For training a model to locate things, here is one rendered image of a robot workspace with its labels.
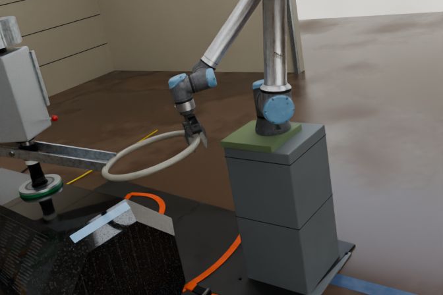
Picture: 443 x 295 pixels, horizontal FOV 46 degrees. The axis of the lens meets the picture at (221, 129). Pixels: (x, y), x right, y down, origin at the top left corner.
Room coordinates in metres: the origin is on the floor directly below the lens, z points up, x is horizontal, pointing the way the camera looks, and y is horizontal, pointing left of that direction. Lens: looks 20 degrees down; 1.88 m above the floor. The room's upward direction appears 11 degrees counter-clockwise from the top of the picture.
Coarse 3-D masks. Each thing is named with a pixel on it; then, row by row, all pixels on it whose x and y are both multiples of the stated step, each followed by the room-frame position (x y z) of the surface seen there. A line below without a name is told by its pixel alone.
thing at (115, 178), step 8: (160, 136) 2.54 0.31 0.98; (168, 136) 2.53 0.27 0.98; (176, 136) 2.51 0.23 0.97; (192, 136) 2.37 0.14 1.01; (136, 144) 2.53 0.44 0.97; (144, 144) 2.53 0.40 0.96; (192, 144) 2.22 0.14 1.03; (120, 152) 2.47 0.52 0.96; (128, 152) 2.49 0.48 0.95; (184, 152) 2.16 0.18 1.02; (112, 160) 2.40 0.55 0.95; (168, 160) 2.12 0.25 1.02; (176, 160) 2.12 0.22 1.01; (104, 168) 2.30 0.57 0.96; (152, 168) 2.09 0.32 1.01; (160, 168) 2.09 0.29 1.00; (104, 176) 2.20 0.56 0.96; (112, 176) 2.15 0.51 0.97; (120, 176) 2.12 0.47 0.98; (128, 176) 2.10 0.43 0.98; (136, 176) 2.09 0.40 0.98
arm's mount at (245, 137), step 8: (240, 128) 2.71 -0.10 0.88; (248, 128) 2.68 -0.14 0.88; (296, 128) 2.57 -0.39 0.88; (232, 136) 2.61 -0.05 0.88; (240, 136) 2.59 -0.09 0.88; (248, 136) 2.56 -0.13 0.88; (256, 136) 2.54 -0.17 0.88; (264, 136) 2.52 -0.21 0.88; (272, 136) 2.50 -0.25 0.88; (280, 136) 2.48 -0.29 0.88; (288, 136) 2.50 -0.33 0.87; (224, 144) 2.56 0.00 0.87; (232, 144) 2.52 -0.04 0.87; (240, 144) 2.49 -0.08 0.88; (248, 144) 2.46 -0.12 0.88; (256, 144) 2.43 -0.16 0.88; (264, 144) 2.41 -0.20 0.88; (272, 144) 2.39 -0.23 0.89; (280, 144) 2.44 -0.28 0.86
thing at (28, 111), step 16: (16, 48) 2.56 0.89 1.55; (0, 64) 2.40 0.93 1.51; (16, 64) 2.48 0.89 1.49; (32, 64) 2.59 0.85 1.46; (0, 80) 2.40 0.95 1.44; (16, 80) 2.44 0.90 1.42; (32, 80) 2.55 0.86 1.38; (0, 96) 2.41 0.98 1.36; (16, 96) 2.41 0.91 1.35; (32, 96) 2.52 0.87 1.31; (0, 112) 2.42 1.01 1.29; (16, 112) 2.39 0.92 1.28; (32, 112) 2.48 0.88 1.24; (0, 128) 2.43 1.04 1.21; (16, 128) 2.40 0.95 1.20; (32, 128) 2.45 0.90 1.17
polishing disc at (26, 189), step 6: (48, 174) 2.62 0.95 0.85; (54, 174) 2.61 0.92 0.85; (30, 180) 2.58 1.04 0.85; (48, 180) 2.54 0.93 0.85; (54, 180) 2.52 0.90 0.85; (60, 180) 2.52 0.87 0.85; (24, 186) 2.52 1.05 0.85; (30, 186) 2.50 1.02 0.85; (42, 186) 2.47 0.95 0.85; (48, 186) 2.46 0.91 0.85; (54, 186) 2.47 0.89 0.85; (24, 192) 2.44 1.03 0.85; (30, 192) 2.43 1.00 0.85; (36, 192) 2.42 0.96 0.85; (42, 192) 2.43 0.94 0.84
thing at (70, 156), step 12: (0, 144) 2.63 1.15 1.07; (12, 144) 2.61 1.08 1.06; (48, 144) 2.55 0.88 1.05; (12, 156) 2.47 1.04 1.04; (24, 156) 2.46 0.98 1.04; (36, 156) 2.44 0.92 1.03; (48, 156) 2.42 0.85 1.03; (60, 156) 2.40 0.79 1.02; (72, 156) 2.49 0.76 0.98; (84, 156) 2.49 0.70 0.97; (96, 156) 2.47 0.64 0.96; (108, 156) 2.45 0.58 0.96; (84, 168) 2.37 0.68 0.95; (96, 168) 2.35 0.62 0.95
